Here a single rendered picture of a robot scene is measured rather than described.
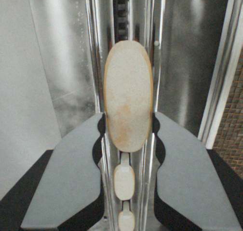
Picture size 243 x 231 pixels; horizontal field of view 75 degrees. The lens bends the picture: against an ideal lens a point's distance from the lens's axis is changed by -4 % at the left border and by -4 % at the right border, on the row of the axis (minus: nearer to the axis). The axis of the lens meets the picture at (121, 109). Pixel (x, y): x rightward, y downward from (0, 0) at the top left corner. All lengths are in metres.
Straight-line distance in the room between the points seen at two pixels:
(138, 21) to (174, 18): 0.05
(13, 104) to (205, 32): 0.30
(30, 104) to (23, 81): 0.04
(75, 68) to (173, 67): 0.13
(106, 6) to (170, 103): 0.16
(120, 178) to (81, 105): 0.15
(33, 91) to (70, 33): 0.12
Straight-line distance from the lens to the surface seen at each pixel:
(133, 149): 0.15
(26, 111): 0.30
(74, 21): 0.19
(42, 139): 0.33
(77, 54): 0.19
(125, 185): 0.31
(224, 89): 0.19
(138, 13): 0.19
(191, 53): 0.24
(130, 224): 0.43
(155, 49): 0.18
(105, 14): 0.19
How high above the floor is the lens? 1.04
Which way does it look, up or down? 61 degrees down
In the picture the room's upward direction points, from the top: 176 degrees counter-clockwise
